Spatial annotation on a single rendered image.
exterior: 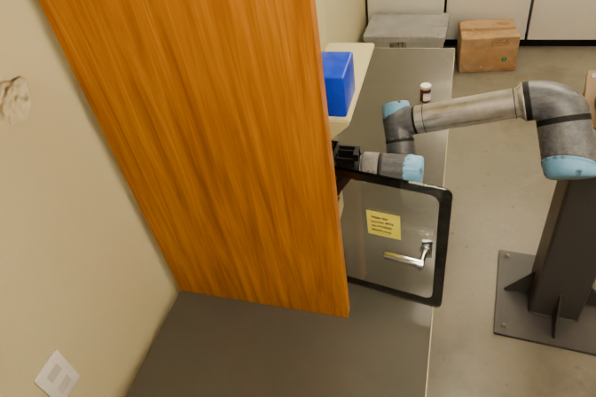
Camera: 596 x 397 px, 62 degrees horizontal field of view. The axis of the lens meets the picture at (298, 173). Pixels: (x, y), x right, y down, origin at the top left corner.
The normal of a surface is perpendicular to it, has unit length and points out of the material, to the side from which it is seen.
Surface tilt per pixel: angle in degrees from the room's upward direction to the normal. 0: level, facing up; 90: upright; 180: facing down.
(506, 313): 0
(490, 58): 94
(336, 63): 0
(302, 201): 90
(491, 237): 0
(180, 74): 90
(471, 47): 87
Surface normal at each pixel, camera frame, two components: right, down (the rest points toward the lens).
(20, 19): 0.95, 0.08
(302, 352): -0.14, -0.74
